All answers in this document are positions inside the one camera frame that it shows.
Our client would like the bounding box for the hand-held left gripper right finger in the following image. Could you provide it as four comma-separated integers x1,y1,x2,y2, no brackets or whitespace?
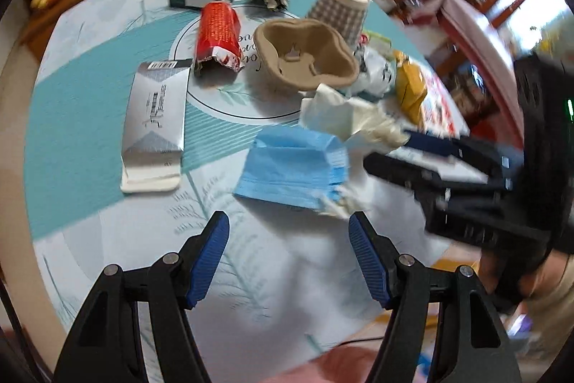
348,211,523,383

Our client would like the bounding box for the blue face mask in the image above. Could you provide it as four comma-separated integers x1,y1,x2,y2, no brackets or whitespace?
233,126,359,219

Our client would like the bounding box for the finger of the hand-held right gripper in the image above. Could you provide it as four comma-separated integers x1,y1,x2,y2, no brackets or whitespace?
363,153,512,193
404,131,523,175

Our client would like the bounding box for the brown pulp cup holder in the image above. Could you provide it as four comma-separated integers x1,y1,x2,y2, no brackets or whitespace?
253,19,359,90

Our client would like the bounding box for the silver carton box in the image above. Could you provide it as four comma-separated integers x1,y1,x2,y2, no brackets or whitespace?
120,59,193,194

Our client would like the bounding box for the white plastic wrapper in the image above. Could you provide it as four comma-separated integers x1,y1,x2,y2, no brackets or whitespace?
354,44,397,97

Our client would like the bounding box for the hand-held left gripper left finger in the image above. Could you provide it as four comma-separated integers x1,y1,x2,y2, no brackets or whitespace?
54,210,230,383

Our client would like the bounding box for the teal patterned tablecloth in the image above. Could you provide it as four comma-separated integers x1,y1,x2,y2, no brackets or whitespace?
24,0,469,379

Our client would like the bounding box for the grey checked paper cup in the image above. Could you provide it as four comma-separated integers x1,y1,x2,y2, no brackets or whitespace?
305,0,371,52

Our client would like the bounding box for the person's right hand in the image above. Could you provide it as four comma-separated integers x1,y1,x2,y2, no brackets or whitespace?
479,248,574,314

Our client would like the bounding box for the yellow packet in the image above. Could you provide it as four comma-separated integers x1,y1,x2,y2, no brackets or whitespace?
394,51,429,126

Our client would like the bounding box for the white tissue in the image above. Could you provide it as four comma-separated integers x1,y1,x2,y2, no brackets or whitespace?
298,83,409,150

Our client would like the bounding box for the red snack packet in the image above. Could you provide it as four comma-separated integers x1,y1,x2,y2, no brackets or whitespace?
192,1,245,76

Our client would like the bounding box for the pink chair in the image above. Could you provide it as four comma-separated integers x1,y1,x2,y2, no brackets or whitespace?
437,0,523,97

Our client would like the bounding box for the colourful printed leaflet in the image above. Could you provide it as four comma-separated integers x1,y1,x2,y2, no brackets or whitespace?
422,69,467,137

